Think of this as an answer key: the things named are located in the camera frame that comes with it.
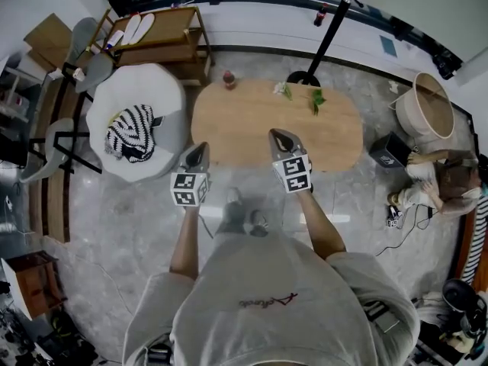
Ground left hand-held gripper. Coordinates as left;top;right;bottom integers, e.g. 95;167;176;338
170;142;212;208

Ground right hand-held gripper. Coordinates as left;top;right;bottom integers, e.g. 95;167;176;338
268;129;314;194

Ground person's left forearm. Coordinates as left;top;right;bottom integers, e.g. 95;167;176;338
169;204;202;281

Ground person's right forearm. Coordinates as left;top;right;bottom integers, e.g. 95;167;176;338
295;190;347;261

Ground wooden coffee table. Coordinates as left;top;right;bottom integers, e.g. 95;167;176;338
190;79;364;173

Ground green leaf sprig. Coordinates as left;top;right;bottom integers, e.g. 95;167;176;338
307;88;327;117

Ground white flower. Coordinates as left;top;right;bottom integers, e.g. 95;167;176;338
273;82;294;101

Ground person's blue jeans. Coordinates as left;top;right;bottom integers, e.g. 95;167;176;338
215;200;268;239

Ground black white striped cloth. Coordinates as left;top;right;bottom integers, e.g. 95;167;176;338
104;104;156;164

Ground person's right shoe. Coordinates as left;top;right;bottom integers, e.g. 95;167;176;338
249;210;270;238

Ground white bean bag chair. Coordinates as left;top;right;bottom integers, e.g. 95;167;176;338
85;63;188;184

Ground black box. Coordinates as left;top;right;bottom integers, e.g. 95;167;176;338
368;131;413;169

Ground black tripod stand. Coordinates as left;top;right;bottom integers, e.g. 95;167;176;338
285;0;390;87

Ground wooden shelf rack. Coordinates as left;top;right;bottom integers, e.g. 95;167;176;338
87;5;213;87

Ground grey chair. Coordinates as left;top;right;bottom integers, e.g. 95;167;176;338
18;117;104;185
63;16;115;94

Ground blue booklet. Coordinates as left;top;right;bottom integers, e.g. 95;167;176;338
379;35;398;58

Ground white insole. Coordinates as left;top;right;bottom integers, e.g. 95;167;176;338
129;12;156;45
120;14;142;46

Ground person's light grey shirt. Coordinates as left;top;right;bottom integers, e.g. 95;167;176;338
121;230;420;366

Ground cardboard box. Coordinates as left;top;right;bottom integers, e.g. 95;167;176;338
23;12;73;72

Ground brown wooden cabinet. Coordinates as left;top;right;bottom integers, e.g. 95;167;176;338
0;249;68;322

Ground striped cushion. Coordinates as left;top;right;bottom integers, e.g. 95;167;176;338
461;194;488;293

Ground black helmet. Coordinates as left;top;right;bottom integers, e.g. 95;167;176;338
441;278;488;358

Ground thin grey cable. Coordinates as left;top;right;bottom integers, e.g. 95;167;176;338
197;213;214;239

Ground black floor cable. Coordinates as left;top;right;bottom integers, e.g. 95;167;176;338
375;204;434;258

